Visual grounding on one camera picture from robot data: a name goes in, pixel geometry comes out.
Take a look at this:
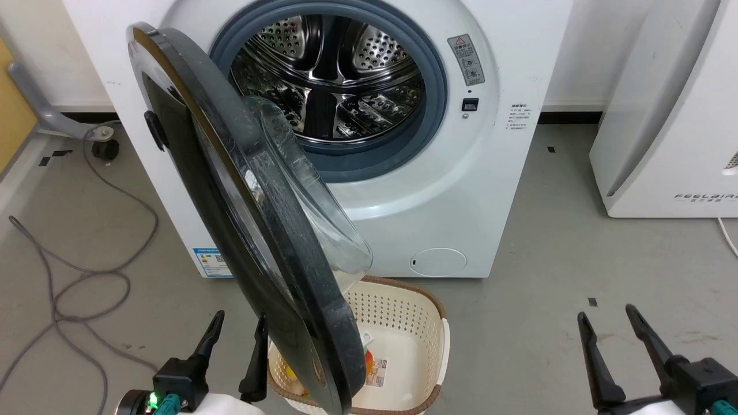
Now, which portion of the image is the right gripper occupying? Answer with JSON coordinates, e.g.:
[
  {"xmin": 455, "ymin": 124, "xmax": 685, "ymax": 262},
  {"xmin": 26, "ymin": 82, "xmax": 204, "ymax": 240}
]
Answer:
[{"xmin": 577, "ymin": 304, "xmax": 738, "ymax": 415}]

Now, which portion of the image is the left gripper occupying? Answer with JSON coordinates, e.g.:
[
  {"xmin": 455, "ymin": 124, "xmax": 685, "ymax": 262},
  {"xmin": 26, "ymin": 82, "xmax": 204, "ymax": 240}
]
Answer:
[{"xmin": 115, "ymin": 310, "xmax": 269, "ymax": 415}]

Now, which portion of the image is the black round washing machine door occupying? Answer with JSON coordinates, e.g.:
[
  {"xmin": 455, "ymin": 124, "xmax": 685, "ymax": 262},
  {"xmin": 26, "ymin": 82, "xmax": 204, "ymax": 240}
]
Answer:
[{"xmin": 126, "ymin": 22, "xmax": 374, "ymax": 415}]

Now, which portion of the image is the white front-load washing machine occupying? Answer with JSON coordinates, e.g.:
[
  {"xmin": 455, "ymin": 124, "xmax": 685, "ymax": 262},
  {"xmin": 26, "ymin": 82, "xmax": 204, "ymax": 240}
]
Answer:
[{"xmin": 62, "ymin": 0, "xmax": 574, "ymax": 279}]

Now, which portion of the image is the grey rubber door gasket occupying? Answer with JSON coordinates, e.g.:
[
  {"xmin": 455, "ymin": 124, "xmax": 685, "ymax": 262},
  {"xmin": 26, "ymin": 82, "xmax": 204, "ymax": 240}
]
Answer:
[{"xmin": 209, "ymin": 0, "xmax": 449, "ymax": 184}]

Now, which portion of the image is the blue energy label sticker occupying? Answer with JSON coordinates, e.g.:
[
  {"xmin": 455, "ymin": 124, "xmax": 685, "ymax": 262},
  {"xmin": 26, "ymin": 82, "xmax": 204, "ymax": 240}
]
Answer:
[{"xmin": 193, "ymin": 248, "xmax": 234, "ymax": 279}]

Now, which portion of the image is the printed paper card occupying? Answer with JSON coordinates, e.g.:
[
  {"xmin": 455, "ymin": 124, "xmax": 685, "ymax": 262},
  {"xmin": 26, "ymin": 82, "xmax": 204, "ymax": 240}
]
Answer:
[{"xmin": 367, "ymin": 357, "xmax": 389, "ymax": 388}]

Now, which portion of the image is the cream plastic laundry basket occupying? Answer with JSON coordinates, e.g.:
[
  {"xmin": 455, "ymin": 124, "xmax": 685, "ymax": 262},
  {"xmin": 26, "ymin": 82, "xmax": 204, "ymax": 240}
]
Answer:
[{"xmin": 266, "ymin": 276, "xmax": 451, "ymax": 415}]

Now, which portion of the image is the round white filter cover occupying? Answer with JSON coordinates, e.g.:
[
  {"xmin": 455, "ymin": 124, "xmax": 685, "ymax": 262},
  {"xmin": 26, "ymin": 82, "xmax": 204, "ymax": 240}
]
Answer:
[{"xmin": 409, "ymin": 248, "xmax": 468, "ymax": 278}]

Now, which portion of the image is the white air purifier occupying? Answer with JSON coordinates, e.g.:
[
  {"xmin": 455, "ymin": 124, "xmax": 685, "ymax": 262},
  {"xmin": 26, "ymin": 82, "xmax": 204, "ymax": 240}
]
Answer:
[{"xmin": 589, "ymin": 0, "xmax": 738, "ymax": 219}]

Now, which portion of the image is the black caster wheel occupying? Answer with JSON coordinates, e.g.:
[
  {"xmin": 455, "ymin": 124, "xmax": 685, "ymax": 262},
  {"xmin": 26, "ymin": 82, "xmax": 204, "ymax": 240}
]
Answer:
[{"xmin": 92, "ymin": 138, "xmax": 121, "ymax": 161}]

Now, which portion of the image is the small text label sticker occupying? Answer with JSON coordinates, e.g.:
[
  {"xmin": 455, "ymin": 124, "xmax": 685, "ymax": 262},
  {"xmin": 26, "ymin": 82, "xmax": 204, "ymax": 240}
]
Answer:
[{"xmin": 508, "ymin": 104, "xmax": 530, "ymax": 133}]

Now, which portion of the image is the stainless steel washer drum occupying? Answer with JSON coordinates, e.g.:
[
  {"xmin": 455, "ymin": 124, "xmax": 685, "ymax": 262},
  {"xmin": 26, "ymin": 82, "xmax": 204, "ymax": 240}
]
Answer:
[{"xmin": 231, "ymin": 14, "xmax": 427, "ymax": 145}]

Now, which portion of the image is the grey metal furniture leg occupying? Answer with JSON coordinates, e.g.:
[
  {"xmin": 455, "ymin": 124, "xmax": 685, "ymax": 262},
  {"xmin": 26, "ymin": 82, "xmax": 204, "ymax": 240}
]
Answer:
[{"xmin": 7, "ymin": 61, "xmax": 119, "ymax": 141}]

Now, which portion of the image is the yellow wooden board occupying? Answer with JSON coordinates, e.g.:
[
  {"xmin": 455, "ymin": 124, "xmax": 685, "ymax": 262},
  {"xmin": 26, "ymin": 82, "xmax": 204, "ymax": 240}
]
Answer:
[{"xmin": 0, "ymin": 37, "xmax": 39, "ymax": 175}]

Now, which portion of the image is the grey warning sticker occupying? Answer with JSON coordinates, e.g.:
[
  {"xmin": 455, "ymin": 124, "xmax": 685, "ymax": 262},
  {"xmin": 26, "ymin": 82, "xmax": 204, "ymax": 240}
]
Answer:
[{"xmin": 447, "ymin": 34, "xmax": 486, "ymax": 87}]

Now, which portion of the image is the thin white power cable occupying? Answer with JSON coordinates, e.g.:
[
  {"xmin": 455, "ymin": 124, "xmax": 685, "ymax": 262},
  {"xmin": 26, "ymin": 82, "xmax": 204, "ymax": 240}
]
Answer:
[{"xmin": 717, "ymin": 217, "xmax": 738, "ymax": 258}]

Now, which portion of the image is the grey floor cable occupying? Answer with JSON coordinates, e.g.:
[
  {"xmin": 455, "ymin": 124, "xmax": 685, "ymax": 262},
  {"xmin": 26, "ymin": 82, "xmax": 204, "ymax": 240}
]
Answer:
[{"xmin": 0, "ymin": 124, "xmax": 160, "ymax": 415}]

